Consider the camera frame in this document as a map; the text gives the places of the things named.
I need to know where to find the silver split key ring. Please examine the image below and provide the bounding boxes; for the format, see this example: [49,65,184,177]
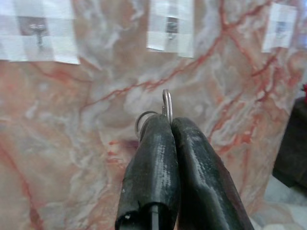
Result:
[134,111,158,138]

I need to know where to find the dark wooden furniture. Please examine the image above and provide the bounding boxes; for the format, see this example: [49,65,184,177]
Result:
[272,95,307,188]

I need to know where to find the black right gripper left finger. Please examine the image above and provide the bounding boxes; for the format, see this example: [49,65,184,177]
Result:
[114,114,181,230]

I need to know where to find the silver carabiner clip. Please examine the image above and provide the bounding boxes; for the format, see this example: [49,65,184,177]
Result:
[161,89,174,122]

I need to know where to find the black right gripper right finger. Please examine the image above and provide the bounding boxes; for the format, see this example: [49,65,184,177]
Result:
[171,116,255,230]

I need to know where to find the white adhesive metal wall hook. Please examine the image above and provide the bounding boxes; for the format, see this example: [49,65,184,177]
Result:
[261,2,298,54]
[146,0,195,58]
[0,0,80,65]

